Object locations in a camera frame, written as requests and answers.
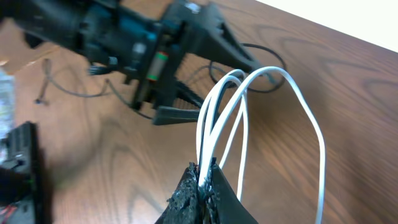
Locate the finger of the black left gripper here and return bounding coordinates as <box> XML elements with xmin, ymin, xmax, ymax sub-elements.
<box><xmin>187</xmin><ymin>22</ymin><xmax>262</xmax><ymax>72</ymax></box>
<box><xmin>152</xmin><ymin>106</ymin><xmax>200</xmax><ymax>126</ymax></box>

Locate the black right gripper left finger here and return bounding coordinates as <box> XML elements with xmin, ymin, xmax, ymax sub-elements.
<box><xmin>155</xmin><ymin>162</ymin><xmax>201</xmax><ymax>224</ymax></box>

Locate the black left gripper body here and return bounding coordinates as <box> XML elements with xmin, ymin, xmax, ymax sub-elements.
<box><xmin>74</xmin><ymin>1</ymin><xmax>224</xmax><ymax>109</ymax></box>

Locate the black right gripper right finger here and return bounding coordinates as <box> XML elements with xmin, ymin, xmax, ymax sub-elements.
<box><xmin>205</xmin><ymin>157</ymin><xmax>258</xmax><ymax>224</ymax></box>

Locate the white charging cable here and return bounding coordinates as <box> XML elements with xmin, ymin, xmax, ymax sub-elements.
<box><xmin>195</xmin><ymin>65</ymin><xmax>326</xmax><ymax>224</ymax></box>

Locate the black micro-USB cable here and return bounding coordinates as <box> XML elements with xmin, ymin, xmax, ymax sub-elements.
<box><xmin>34</xmin><ymin>42</ymin><xmax>287</xmax><ymax>162</ymax></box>

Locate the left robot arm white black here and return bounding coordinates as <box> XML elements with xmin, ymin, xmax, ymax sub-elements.
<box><xmin>1</xmin><ymin>0</ymin><xmax>261</xmax><ymax>125</ymax></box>

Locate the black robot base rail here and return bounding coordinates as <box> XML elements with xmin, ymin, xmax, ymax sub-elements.
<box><xmin>1</xmin><ymin>121</ymin><xmax>45</xmax><ymax>224</ymax></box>

